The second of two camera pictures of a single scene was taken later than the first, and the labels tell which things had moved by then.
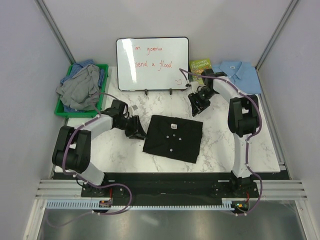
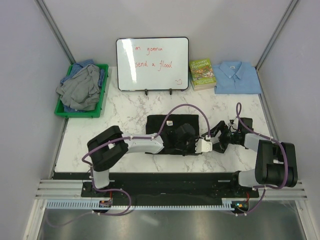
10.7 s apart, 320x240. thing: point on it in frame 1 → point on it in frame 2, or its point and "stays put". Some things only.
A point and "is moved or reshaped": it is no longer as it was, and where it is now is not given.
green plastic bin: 59,109 stays put
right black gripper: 197,108 → 220,147
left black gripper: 140,134 → 192,152
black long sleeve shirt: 174,137 is moved or reshaped
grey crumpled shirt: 77,92 stays put
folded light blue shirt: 243,76 stays put
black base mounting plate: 170,187 stays put
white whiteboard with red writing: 152,63 stays put
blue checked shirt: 75,69 stays put
